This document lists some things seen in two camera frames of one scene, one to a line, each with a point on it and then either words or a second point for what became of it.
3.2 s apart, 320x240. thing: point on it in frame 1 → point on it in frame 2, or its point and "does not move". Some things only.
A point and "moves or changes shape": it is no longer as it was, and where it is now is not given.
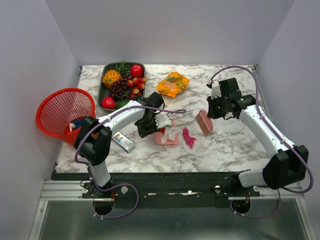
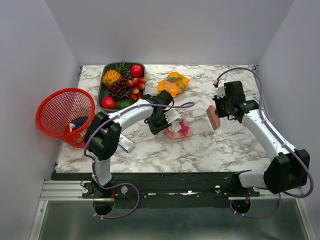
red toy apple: [136, 71] does not move
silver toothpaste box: [123, 142] does not move
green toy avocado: [120, 103] does not move
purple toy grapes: [119, 89] does not move
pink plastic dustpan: [158, 136] → [179, 134]
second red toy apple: [108, 103] does not move
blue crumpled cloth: [78, 122] does not move
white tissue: [71, 126] does not move
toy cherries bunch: [138, 85] does not move
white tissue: [170, 133] → [176, 127]
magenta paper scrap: [189, 140] → [185, 128]
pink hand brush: [205, 123] moves or changes shape
